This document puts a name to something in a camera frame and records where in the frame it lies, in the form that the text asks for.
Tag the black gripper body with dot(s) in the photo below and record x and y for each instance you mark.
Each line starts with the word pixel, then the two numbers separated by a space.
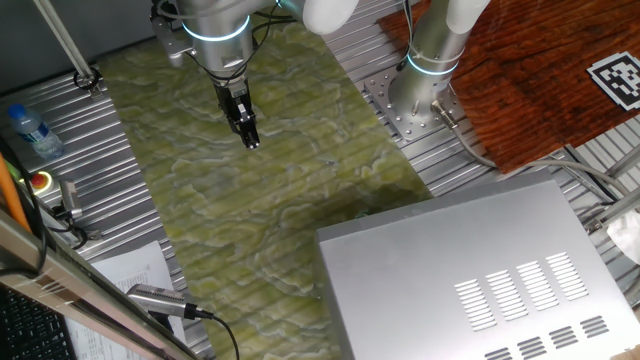
pixel 234 102

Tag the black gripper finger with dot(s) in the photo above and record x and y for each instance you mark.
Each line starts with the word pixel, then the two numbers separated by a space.
pixel 252 136
pixel 240 134

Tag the black microwave oven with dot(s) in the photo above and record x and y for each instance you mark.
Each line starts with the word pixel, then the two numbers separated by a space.
pixel 450 260

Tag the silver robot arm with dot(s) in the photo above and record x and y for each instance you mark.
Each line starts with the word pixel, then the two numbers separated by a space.
pixel 220 30

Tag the green marble pattern mat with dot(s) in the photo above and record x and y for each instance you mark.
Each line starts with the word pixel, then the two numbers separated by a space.
pixel 225 225

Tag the printed white paper sheet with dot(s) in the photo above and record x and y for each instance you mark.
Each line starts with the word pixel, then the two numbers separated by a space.
pixel 136 265

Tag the grey metal pole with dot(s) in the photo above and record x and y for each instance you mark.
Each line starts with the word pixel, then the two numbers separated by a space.
pixel 65 42

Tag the small silver metal device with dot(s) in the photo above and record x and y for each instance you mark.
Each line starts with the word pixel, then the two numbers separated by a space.
pixel 70 199

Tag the clear plastic water bottle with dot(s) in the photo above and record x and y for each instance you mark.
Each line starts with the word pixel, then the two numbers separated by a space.
pixel 34 131

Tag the red yellow emergency stop button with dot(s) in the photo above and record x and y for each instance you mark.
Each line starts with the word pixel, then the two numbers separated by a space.
pixel 41 182

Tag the orange rod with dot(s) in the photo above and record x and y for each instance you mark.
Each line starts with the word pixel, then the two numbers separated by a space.
pixel 11 195

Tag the wood pattern mat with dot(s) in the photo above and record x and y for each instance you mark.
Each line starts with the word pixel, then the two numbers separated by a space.
pixel 530 75

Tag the black keyboard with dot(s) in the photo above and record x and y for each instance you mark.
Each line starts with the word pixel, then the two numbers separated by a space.
pixel 30 330

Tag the black white fiducial marker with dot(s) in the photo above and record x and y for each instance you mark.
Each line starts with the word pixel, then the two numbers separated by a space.
pixel 620 80

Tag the white crumpled sheet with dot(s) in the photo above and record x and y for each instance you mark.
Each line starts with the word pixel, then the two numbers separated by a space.
pixel 627 237

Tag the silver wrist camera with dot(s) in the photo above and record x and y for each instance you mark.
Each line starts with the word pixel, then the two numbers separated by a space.
pixel 169 37

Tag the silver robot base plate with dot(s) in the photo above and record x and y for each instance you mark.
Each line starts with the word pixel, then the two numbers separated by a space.
pixel 385 100

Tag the silver depth camera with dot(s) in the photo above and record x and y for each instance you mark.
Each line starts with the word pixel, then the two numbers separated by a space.
pixel 157 300

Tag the aluminium frame rail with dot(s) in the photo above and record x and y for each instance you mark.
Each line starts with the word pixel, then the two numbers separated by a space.
pixel 75 290

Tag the silver metal frame bars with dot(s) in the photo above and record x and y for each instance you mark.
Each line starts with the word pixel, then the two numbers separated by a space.
pixel 617 200

